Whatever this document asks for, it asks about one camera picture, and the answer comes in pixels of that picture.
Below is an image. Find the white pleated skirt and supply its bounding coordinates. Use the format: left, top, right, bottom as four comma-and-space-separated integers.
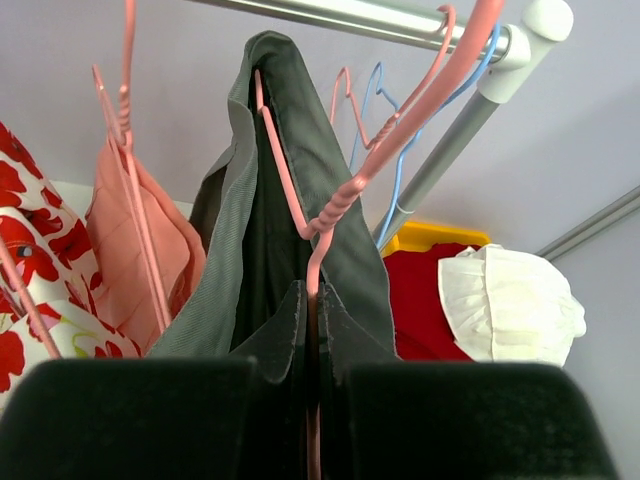
438, 244, 587, 367

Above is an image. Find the yellow plastic bin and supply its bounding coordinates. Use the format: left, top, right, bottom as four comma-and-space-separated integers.
381, 221, 491, 258

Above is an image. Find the blue wire hanger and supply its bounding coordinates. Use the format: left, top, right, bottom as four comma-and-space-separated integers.
348, 22, 502, 251

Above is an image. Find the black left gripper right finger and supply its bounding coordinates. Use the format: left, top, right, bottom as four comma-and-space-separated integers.
319, 285, 618, 479

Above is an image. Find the pink hanger of floral skirt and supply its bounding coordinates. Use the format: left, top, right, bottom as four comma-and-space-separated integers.
1, 240, 61, 359

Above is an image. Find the white clothes rack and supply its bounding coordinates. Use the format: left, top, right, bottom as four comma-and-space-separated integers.
218, 1, 574, 239

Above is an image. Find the pink hanger of grey skirt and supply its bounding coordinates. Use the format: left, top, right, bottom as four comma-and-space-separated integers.
254, 0, 504, 479

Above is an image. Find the floral red white skirt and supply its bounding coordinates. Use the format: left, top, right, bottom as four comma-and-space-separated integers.
1, 128, 142, 404

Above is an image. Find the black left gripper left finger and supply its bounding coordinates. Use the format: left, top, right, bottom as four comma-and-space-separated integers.
1, 281, 307, 479

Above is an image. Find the pink skirt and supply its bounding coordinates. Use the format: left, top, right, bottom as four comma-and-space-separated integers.
86, 146, 206, 352

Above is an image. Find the grey skirt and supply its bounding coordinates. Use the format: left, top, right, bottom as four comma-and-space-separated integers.
147, 29, 399, 359

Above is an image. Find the pink hanger of red skirt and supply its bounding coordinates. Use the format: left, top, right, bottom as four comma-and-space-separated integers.
329, 4, 459, 151

